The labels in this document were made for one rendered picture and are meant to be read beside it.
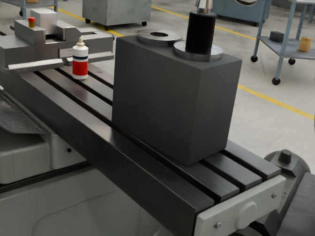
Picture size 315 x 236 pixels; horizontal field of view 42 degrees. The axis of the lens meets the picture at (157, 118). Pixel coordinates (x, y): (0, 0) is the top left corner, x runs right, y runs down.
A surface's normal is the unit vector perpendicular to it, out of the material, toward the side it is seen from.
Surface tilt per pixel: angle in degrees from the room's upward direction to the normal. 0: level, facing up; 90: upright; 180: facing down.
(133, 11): 90
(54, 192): 90
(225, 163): 0
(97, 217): 90
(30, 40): 90
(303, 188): 0
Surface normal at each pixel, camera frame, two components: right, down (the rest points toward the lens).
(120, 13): 0.70, 0.36
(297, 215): 0.10, -0.90
